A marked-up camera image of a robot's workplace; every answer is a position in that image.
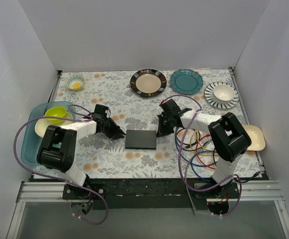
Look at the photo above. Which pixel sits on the teal transparent plastic tray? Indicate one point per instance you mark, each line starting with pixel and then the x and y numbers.
pixel 32 141

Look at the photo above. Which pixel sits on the teal scalloped plate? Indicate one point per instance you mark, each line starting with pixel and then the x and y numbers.
pixel 186 81

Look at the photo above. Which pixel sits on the small patterned yellow bowl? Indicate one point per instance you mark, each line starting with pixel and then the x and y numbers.
pixel 75 82

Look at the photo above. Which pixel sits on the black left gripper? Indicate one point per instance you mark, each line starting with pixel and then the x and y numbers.
pixel 110 127

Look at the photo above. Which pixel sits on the cream square panda dish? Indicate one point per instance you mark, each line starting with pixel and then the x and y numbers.
pixel 257 138

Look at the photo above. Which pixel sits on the black network switch box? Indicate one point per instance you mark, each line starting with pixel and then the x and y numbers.
pixel 141 139

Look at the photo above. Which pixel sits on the aluminium frame rail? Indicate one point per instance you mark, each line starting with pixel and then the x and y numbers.
pixel 40 192

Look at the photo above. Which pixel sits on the striped white plate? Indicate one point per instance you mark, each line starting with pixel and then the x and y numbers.
pixel 208 94

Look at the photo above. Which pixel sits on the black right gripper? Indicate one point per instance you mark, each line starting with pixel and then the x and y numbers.
pixel 164 122

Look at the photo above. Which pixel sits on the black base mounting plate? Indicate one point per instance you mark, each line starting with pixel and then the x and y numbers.
pixel 145 194

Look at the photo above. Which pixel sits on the floral tablecloth mat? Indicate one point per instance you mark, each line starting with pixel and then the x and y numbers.
pixel 100 157

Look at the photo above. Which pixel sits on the white bowl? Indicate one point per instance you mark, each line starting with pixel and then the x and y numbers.
pixel 223 93

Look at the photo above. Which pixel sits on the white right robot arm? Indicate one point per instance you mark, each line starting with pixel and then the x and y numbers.
pixel 229 137

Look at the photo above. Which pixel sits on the lime green bowl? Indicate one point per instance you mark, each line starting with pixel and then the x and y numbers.
pixel 57 114

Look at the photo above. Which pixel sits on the brown rimmed beige plate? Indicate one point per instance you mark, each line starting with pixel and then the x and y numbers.
pixel 148 83

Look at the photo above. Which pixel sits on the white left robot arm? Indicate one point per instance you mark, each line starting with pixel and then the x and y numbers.
pixel 58 146

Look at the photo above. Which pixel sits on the cream round plate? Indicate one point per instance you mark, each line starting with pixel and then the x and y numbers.
pixel 42 124

